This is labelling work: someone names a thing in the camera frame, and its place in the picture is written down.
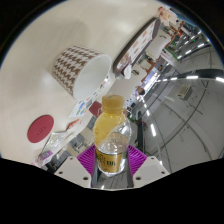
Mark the person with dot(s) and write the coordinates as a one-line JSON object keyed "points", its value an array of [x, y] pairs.
{"points": [[141, 91]]}

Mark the clear plastic packet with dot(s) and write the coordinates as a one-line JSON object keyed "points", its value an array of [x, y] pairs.
{"points": [[56, 140]]}

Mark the brown houndstooth paper cup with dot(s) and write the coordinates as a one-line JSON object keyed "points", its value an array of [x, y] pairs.
{"points": [[68, 66]]}

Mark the purple tissue pack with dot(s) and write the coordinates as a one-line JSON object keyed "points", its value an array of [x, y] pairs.
{"points": [[43, 157]]}

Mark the white napkin on tray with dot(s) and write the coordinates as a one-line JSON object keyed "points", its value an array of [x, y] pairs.
{"points": [[127, 71]]}

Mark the group of beige chairs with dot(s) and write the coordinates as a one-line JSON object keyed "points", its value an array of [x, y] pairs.
{"points": [[156, 46]]}

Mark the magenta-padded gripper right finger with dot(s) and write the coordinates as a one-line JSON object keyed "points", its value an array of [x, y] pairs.
{"points": [[150, 170]]}

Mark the flat round red coaster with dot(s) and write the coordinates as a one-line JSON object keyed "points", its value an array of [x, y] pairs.
{"points": [[40, 129]]}

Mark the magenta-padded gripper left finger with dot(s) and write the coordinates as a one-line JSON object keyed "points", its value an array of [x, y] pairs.
{"points": [[71, 168]]}

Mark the small red sauce packet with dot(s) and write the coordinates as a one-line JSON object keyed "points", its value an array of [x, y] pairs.
{"points": [[73, 124]]}

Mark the group of ceiling lights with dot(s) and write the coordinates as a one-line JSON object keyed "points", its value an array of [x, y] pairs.
{"points": [[191, 77]]}

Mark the clear bottle of yellow drink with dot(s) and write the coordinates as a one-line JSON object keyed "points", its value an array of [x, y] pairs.
{"points": [[111, 133]]}

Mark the ceiling air conditioner unit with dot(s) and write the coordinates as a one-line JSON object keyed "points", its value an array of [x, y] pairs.
{"points": [[184, 92]]}

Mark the colourful sticker sheet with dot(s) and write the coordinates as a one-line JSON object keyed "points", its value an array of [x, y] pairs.
{"points": [[80, 108]]}

